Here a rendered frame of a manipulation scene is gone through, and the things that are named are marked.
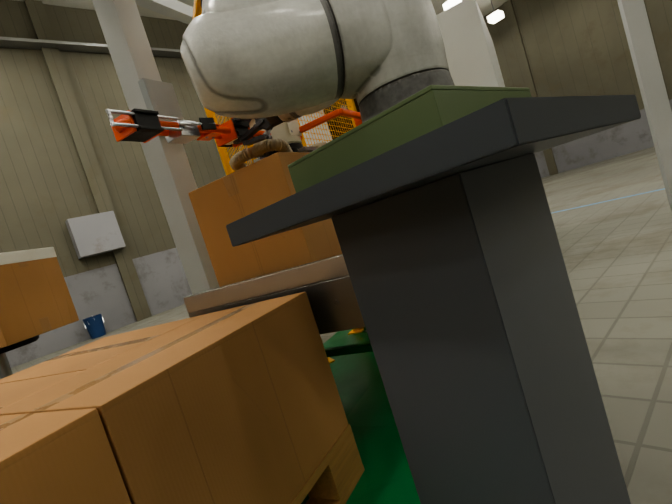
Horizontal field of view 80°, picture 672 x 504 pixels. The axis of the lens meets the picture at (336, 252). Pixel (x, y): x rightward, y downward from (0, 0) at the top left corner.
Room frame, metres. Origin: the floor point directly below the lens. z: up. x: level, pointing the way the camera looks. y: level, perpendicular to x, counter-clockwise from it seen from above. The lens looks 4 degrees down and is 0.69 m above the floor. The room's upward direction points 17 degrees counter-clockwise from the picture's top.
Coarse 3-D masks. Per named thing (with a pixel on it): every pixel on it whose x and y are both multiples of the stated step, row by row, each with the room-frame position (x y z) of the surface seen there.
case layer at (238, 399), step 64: (192, 320) 1.25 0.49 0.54; (256, 320) 0.91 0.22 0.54; (0, 384) 1.15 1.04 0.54; (64, 384) 0.84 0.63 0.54; (128, 384) 0.66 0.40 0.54; (192, 384) 0.72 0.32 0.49; (256, 384) 0.85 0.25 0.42; (320, 384) 1.04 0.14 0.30; (0, 448) 0.53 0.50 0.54; (64, 448) 0.53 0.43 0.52; (128, 448) 0.60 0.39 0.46; (192, 448) 0.69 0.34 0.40; (256, 448) 0.80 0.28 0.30; (320, 448) 0.97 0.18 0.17
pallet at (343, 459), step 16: (352, 432) 1.10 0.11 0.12; (336, 448) 1.02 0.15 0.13; (352, 448) 1.08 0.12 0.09; (320, 464) 0.95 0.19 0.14; (336, 464) 1.01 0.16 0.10; (352, 464) 1.06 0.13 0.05; (320, 480) 1.00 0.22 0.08; (336, 480) 0.99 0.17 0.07; (352, 480) 1.04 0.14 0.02; (304, 496) 0.88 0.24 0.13; (320, 496) 1.01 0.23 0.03; (336, 496) 0.98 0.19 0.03
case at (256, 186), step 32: (288, 160) 1.22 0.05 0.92; (192, 192) 1.37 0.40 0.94; (224, 192) 1.31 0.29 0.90; (256, 192) 1.25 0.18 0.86; (288, 192) 1.19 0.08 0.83; (224, 224) 1.33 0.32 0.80; (320, 224) 1.28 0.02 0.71; (224, 256) 1.35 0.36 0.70; (256, 256) 1.29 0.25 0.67; (288, 256) 1.23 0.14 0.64; (320, 256) 1.23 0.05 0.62
